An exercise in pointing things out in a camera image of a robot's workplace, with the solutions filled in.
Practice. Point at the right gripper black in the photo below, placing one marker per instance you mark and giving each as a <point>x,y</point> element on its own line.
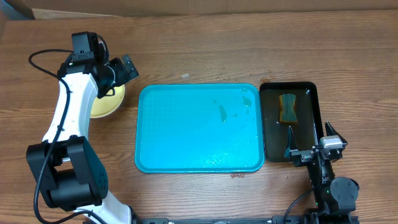
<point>303,155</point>

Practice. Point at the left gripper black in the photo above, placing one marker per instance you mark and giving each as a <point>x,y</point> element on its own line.
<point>117,64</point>

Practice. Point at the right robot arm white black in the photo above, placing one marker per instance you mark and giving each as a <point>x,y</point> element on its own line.
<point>335,197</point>

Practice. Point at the teal plastic tray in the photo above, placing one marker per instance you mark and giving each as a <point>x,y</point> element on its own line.
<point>199,128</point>

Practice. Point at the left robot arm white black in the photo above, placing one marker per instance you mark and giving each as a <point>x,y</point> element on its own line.
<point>68,173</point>

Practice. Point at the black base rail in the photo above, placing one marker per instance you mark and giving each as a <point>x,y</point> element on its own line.
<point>278,219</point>

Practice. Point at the green yellow sponge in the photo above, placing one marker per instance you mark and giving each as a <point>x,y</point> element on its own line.
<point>287,112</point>

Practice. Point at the yellow plate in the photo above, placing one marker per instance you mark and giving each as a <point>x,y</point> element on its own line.
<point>108,104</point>

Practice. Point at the black water tray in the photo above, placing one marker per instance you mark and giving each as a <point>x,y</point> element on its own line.
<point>307,131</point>

